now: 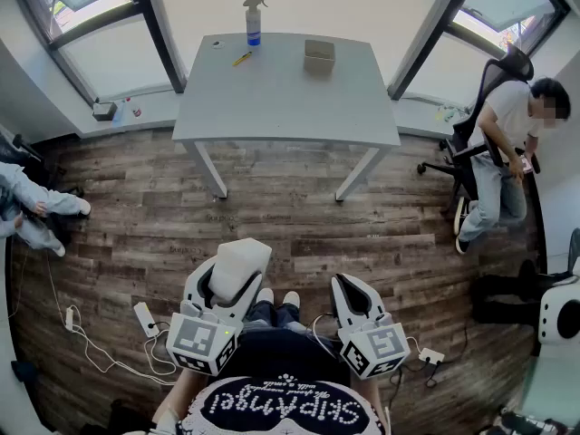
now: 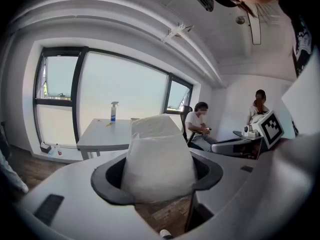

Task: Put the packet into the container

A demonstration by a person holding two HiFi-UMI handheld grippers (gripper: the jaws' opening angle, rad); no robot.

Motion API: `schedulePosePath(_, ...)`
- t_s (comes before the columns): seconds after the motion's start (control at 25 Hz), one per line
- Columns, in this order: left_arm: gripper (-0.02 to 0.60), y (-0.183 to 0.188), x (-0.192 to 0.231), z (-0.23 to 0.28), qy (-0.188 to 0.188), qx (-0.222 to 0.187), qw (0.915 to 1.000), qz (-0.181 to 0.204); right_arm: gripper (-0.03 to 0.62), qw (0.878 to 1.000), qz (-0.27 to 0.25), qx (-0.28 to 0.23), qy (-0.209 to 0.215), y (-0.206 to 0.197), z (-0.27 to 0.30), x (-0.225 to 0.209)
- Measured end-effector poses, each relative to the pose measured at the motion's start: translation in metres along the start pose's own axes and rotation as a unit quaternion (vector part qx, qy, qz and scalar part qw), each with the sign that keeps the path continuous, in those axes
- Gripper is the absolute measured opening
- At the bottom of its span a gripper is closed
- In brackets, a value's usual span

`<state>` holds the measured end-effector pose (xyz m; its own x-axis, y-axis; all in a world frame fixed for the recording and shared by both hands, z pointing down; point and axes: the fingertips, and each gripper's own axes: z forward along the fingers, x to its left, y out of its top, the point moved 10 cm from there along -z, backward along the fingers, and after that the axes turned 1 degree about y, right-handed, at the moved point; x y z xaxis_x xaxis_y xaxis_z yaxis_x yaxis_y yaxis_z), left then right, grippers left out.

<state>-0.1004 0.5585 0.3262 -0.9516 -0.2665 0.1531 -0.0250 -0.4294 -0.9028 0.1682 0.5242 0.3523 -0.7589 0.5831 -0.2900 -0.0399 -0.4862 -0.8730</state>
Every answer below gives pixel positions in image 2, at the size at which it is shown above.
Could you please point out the small red-capped bottle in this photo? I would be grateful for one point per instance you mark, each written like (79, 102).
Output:
(58, 149)

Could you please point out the white foam block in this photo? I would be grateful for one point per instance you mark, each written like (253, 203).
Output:
(160, 164)

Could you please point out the white pipe bracket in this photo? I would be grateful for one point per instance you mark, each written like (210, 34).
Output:
(175, 31)

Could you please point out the yellow utility knife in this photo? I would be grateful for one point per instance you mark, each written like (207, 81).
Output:
(109, 124)

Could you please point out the person's black printed top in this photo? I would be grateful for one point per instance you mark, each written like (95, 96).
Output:
(302, 49)

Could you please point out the white spray bottle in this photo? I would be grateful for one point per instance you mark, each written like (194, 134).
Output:
(114, 114)

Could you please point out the grey box with dark side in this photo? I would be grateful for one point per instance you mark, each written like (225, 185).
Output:
(45, 147)

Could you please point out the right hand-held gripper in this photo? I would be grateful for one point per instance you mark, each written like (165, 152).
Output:
(271, 130)

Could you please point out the round ceiling sensor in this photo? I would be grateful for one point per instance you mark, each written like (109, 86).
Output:
(240, 20)

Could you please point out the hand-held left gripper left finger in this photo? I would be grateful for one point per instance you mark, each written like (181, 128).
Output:
(87, 214)

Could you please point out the blue plastic bottle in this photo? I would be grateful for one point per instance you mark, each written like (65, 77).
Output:
(51, 152)

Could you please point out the black framed window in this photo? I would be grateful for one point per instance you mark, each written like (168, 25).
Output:
(76, 84)

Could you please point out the person's white shoe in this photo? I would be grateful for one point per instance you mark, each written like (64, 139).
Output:
(165, 234)

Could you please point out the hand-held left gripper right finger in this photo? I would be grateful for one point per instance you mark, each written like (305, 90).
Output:
(237, 184)

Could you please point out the black office chair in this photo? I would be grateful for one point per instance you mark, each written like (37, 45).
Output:
(187, 108)

